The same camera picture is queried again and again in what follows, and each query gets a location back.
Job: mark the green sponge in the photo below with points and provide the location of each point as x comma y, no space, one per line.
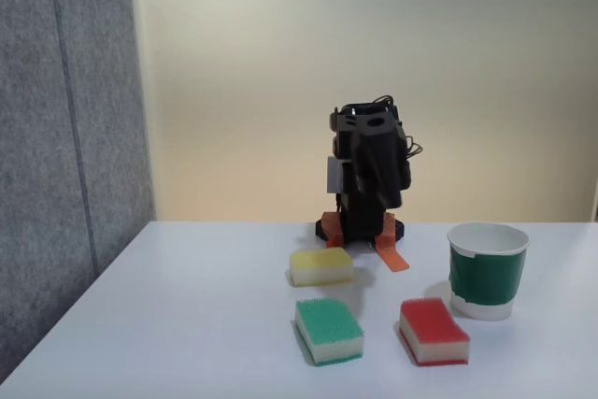
327,326

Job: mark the white cup with green tape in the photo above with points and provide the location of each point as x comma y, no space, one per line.
486,277

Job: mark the orange tape strip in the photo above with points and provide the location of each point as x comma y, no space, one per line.
332,228
391,254

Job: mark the white power box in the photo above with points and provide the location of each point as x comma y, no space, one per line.
334,175

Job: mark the red sponge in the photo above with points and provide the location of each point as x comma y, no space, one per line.
432,324

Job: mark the grey felt partition panel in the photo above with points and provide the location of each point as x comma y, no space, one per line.
61,161

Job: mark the yellow sponge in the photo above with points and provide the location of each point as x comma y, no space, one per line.
321,268

